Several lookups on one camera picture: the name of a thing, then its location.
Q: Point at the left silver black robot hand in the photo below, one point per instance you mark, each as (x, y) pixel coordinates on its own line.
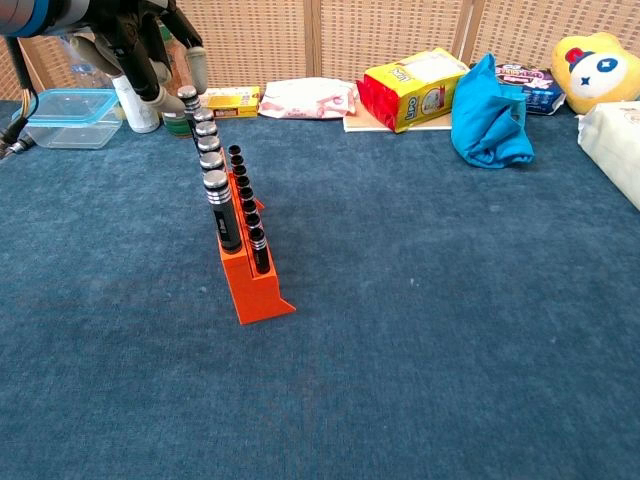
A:
(135, 35)

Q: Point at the black screwdriver with gold shaft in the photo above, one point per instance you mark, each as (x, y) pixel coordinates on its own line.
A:
(190, 102)

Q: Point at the black silver-capped bit driver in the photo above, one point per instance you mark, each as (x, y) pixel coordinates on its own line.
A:
(212, 161)
(207, 129)
(209, 144)
(222, 210)
(204, 115)

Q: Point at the orange tool rack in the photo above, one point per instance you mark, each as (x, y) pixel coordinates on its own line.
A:
(255, 300)

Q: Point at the clear water bottle white cap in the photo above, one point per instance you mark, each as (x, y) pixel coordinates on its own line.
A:
(85, 77)

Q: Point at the white bottle blue cap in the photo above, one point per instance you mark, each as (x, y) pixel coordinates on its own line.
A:
(135, 115)

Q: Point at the green label tea bottle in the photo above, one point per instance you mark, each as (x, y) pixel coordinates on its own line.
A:
(175, 125)

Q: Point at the clear container blue rim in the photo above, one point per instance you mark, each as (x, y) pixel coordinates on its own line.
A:
(65, 120)

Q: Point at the wicker folding screen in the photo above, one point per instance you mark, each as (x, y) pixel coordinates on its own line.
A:
(250, 40)

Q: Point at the small yellow carton box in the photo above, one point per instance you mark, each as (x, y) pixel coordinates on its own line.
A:
(235, 105)

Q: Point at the small black socket driver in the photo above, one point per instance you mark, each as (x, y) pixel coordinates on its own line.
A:
(240, 170)
(246, 193)
(260, 255)
(253, 220)
(234, 149)
(250, 206)
(237, 160)
(243, 181)

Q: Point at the thin metal awl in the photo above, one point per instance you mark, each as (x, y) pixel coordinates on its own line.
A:
(20, 146)

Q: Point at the pink white wipes pack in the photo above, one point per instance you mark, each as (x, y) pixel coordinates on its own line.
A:
(305, 100)

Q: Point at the yellow red snack bag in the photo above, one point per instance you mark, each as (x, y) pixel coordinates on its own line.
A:
(415, 95)

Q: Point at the crumpled blue cloth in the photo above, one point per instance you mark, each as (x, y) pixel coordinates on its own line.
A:
(487, 120)

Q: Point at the purple snack packet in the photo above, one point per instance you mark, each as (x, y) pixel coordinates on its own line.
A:
(535, 92)

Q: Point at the blue carpet table cover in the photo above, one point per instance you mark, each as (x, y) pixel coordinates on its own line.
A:
(400, 350)

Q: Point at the yellow plush toy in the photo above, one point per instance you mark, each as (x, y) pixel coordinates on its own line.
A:
(595, 70)

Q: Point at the long white tissue pack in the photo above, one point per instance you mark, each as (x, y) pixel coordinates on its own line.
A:
(615, 145)

